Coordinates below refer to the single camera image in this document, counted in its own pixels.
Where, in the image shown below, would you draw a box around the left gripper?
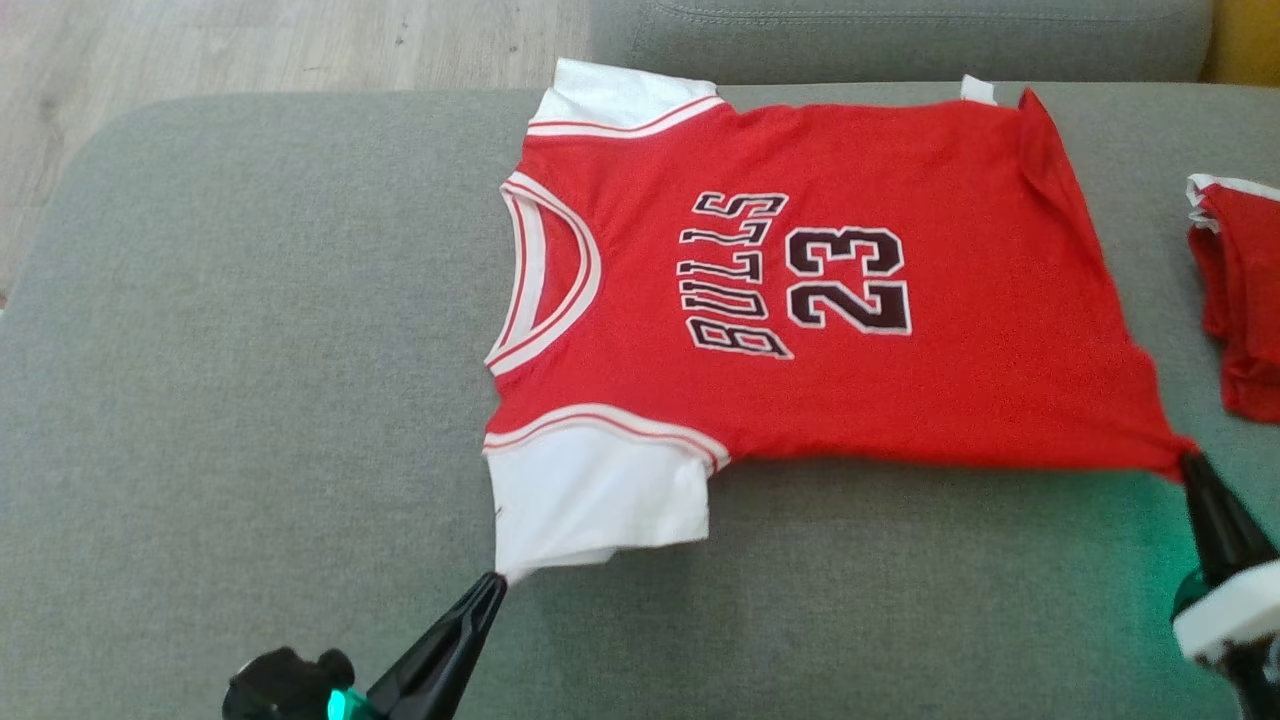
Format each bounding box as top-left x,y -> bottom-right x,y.
222,571 -> 508,720

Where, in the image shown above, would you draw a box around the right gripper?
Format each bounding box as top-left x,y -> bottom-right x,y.
1172,452 -> 1280,720

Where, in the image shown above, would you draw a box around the red white Bulls shorts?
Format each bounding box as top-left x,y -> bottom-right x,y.
1185,173 -> 1280,424

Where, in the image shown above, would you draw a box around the red white Bulls jersey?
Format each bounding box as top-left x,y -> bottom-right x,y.
482,57 -> 1199,586

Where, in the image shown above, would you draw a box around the large grey sofa seat cushion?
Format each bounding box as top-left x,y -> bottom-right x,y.
0,82 -> 1280,720

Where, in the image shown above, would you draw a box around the mustard yellow surface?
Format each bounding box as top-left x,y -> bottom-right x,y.
1205,0 -> 1280,86

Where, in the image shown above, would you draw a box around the small grey sofa cushion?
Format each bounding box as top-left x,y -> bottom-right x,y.
590,0 -> 1216,86

